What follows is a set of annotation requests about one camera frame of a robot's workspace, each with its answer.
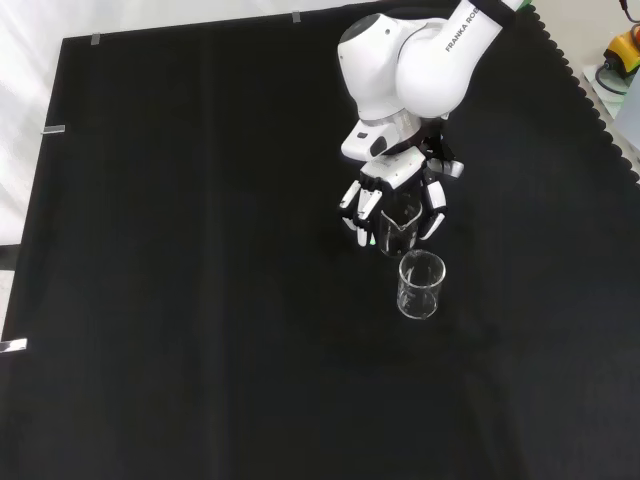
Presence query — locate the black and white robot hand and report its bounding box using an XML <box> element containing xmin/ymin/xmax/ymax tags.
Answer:
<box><xmin>338</xmin><ymin>147</ymin><xmax>465</xmax><ymax>247</ymax></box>

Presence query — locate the clear glass beaker with scale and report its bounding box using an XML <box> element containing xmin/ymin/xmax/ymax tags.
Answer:
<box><xmin>379</xmin><ymin>199</ymin><xmax>421</xmax><ymax>259</ymax></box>

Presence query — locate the black table cloth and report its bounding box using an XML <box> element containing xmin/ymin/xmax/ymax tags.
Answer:
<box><xmin>0</xmin><ymin>0</ymin><xmax>640</xmax><ymax>480</ymax></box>

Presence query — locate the pale board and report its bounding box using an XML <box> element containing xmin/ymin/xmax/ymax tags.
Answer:
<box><xmin>581</xmin><ymin>63</ymin><xmax>640</xmax><ymax>164</ymax></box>

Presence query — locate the yellow stop button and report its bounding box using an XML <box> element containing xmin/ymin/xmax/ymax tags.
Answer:
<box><xmin>603</xmin><ymin>23</ymin><xmax>640</xmax><ymax>77</ymax></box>

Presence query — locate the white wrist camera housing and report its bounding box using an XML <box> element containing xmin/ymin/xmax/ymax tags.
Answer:
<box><xmin>340</xmin><ymin>119</ymin><xmax>401</xmax><ymax>162</ymax></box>

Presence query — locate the black stop button cable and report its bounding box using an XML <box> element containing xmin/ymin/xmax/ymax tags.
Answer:
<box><xmin>593</xmin><ymin>62</ymin><xmax>629</xmax><ymax>96</ymax></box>

